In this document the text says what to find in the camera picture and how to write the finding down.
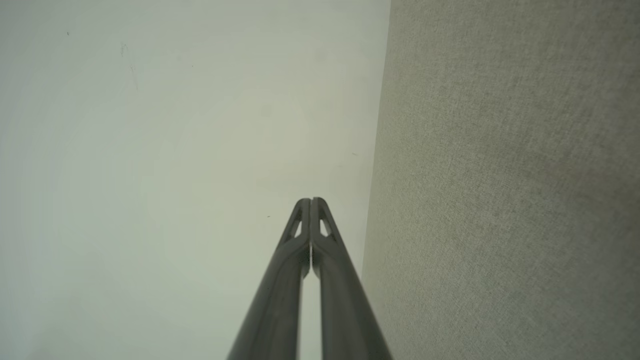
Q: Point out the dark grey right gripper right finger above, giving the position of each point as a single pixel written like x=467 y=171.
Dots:
x=340 y=300

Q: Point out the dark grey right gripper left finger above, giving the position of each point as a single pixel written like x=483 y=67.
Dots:
x=280 y=290

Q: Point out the grey fabric sofa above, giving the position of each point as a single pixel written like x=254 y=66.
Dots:
x=500 y=200

